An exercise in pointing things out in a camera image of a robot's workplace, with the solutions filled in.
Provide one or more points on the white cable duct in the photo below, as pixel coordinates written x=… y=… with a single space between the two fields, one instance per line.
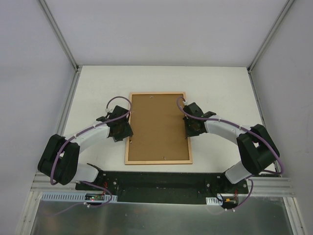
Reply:
x=77 y=197
x=213 y=201

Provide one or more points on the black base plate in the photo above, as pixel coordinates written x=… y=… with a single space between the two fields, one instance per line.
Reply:
x=163 y=187

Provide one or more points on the wooden picture frame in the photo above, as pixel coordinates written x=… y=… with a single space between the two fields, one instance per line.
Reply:
x=127 y=161

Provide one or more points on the right white cable duct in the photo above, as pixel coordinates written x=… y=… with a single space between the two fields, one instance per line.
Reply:
x=213 y=201

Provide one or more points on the aluminium front rail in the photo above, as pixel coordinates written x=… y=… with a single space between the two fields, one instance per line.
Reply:
x=263 y=186

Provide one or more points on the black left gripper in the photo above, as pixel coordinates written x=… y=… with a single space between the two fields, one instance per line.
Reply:
x=124 y=134

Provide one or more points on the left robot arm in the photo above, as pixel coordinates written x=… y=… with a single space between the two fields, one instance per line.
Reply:
x=60 y=159

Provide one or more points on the right aluminium corner post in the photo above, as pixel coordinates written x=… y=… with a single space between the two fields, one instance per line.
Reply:
x=275 y=26

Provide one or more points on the left aluminium corner post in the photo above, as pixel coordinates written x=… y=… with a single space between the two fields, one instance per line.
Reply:
x=58 y=34

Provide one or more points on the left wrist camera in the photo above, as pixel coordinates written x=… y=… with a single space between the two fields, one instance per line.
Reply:
x=108 y=111

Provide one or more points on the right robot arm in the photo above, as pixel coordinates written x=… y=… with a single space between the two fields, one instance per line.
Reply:
x=258 y=153

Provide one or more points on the aluminium corner post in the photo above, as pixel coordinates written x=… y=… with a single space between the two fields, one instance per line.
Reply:
x=275 y=26
x=58 y=34

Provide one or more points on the brown backing board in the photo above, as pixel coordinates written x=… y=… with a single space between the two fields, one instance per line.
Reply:
x=159 y=127

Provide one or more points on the left white cable duct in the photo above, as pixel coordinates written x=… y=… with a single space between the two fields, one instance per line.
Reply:
x=77 y=197

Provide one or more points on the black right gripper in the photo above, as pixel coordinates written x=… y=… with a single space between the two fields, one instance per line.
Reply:
x=190 y=130

